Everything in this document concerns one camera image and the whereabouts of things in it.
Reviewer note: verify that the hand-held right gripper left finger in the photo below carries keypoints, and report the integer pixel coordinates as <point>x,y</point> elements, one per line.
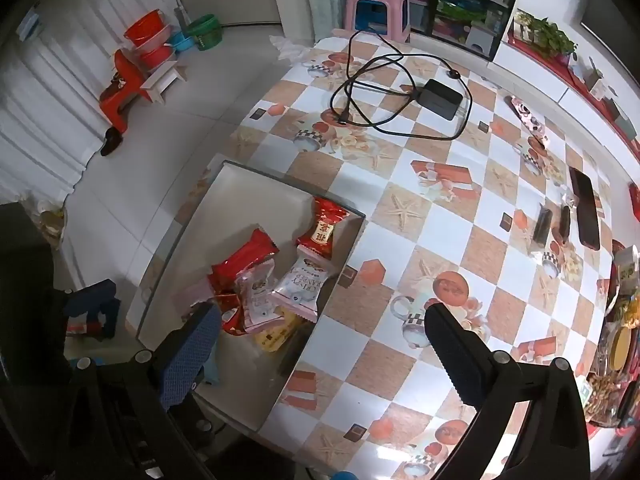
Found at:
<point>190,360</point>

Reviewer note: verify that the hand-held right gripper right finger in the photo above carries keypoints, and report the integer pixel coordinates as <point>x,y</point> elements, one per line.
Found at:
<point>457,355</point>

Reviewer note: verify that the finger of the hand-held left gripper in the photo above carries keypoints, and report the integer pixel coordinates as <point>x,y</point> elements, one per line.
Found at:
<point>92,294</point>
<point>106,321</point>

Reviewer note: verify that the yellow snack packet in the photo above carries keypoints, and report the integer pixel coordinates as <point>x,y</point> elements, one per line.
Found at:
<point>277,335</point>

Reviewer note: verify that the pink white snack packet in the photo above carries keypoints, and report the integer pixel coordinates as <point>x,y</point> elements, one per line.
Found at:
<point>257,295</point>
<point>300,285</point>

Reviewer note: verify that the red gold-label snack packet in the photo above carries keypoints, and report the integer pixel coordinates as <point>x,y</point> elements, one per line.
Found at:
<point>322,230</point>

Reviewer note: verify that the pile of assorted snacks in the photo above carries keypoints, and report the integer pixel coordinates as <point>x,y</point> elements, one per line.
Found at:
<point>617,350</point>

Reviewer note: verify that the clear plastic bag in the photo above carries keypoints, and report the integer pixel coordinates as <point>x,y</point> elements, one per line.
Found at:
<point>50,217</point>

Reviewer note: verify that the checkered printed tablecloth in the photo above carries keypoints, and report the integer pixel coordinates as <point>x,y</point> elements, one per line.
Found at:
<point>450,260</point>

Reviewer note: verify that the black shoe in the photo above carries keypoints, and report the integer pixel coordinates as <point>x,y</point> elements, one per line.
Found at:
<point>111,141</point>

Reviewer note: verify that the dark snack bar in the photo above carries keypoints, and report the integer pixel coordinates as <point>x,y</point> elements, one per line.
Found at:
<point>564,225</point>
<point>542,225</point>

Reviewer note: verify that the white curtain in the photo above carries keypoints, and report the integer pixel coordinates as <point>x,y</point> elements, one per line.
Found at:
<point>60,100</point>

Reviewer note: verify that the dark red phone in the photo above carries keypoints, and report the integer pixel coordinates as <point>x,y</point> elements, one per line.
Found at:
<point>585,207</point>

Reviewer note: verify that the red plastic stool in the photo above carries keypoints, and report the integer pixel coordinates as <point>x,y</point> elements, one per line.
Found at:
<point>122,90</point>

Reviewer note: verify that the small white stool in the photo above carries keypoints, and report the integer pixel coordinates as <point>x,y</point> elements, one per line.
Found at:
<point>162,80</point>

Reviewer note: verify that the pink patterned pouch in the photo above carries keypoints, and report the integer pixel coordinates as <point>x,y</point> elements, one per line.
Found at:
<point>527,120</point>

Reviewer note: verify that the red plastic basin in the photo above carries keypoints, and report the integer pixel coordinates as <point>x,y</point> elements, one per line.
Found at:
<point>157,56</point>
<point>147,30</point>

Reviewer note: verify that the black power adapter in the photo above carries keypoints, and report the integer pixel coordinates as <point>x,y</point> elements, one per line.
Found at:
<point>440,97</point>

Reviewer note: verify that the blue plastic basin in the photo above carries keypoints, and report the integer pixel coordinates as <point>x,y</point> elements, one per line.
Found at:
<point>181,42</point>

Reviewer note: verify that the green plastic basket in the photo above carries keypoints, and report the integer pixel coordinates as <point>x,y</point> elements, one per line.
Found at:
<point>204,32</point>

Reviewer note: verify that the red topped white cabinet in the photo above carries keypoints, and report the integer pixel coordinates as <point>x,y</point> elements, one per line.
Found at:
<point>540,75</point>

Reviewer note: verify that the white crumpled tissue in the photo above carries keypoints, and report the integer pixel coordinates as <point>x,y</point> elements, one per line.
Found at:
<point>289,49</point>

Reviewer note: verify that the green potted plant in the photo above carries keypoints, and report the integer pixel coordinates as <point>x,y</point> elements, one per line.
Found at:
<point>547,32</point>

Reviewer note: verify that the glass door cabinet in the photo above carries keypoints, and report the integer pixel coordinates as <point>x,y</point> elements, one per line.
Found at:
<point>465,5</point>

